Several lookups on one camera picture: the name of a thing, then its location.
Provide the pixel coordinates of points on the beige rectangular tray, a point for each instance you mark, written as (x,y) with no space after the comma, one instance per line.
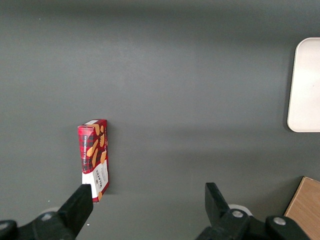
(307,87)

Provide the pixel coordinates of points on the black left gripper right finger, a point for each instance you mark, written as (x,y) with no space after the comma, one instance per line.
(225,222)

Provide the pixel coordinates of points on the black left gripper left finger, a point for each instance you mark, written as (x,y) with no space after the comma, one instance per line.
(72,212)

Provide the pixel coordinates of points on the red tartan shortbread box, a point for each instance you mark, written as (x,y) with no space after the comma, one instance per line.
(93,155)

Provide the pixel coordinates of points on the wooden drawer cabinet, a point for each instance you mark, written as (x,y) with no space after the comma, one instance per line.
(306,207)

